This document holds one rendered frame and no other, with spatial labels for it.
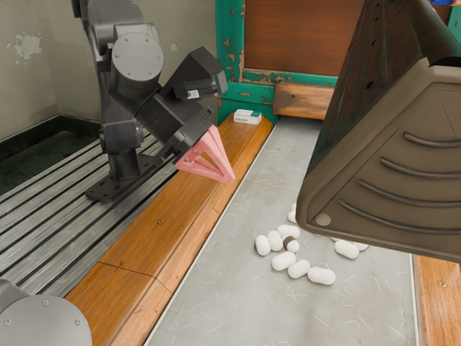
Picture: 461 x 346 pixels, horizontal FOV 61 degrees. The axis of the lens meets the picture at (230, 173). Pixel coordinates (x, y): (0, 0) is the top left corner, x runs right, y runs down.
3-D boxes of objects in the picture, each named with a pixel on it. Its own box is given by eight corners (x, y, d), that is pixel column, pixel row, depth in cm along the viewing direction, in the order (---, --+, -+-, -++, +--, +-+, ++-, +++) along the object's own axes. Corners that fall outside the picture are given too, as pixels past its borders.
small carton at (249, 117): (233, 121, 95) (233, 114, 94) (237, 116, 97) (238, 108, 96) (257, 124, 93) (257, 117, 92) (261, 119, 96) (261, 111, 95)
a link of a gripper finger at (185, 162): (257, 152, 56) (210, 106, 55) (242, 176, 50) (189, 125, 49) (228, 178, 60) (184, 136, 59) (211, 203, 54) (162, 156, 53)
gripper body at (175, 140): (217, 112, 56) (178, 76, 55) (186, 142, 47) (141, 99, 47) (191, 140, 59) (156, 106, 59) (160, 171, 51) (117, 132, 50)
